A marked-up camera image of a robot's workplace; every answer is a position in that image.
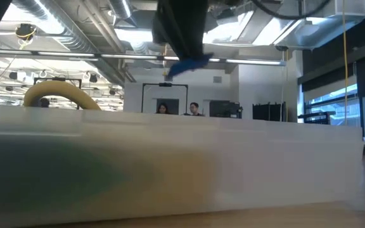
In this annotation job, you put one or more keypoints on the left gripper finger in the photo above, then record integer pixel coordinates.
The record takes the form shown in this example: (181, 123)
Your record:
(189, 47)

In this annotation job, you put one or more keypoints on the blue eraser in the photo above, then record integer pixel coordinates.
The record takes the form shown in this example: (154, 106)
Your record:
(185, 65)

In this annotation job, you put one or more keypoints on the pink-lidded clear pencil case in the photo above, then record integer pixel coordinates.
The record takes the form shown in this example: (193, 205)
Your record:
(265, 164)

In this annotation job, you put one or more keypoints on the green yellow crayon box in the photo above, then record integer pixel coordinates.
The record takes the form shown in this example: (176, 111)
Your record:
(43, 177)

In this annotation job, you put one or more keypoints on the person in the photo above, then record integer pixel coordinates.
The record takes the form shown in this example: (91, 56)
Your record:
(163, 109)
(195, 109)

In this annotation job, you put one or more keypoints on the ceiling light strip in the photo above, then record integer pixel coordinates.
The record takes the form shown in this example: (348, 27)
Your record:
(252, 61)

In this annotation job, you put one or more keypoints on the black machine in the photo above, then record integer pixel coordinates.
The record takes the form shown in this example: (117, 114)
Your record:
(223, 109)

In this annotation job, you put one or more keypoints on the black panels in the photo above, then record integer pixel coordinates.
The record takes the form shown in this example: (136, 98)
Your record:
(268, 112)

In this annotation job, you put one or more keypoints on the black perforated cart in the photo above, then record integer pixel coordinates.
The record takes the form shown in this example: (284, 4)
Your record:
(317, 117)

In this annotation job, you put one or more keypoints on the round silver air duct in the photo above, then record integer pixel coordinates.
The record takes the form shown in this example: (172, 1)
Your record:
(74, 35)

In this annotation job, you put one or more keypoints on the rectangular silver air duct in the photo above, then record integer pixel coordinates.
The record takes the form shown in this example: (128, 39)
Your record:
(312, 31)

